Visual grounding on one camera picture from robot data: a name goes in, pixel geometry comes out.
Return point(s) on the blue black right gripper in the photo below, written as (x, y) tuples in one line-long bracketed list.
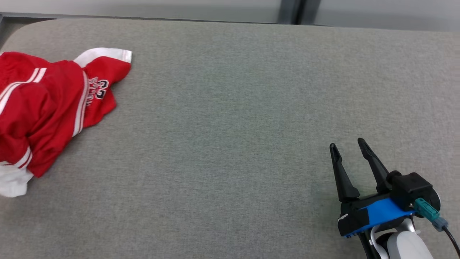
[(377, 214)]

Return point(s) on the red basketball jersey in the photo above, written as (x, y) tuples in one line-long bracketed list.
[(43, 118)]

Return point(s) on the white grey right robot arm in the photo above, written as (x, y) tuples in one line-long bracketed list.
[(406, 244)]

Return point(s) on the grey fabric sofa cushion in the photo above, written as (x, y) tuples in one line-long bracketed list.
[(230, 126)]

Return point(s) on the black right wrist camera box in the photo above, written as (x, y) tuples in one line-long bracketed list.
[(411, 189)]

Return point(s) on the grey wall base rail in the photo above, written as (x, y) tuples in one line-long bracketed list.
[(107, 17)]

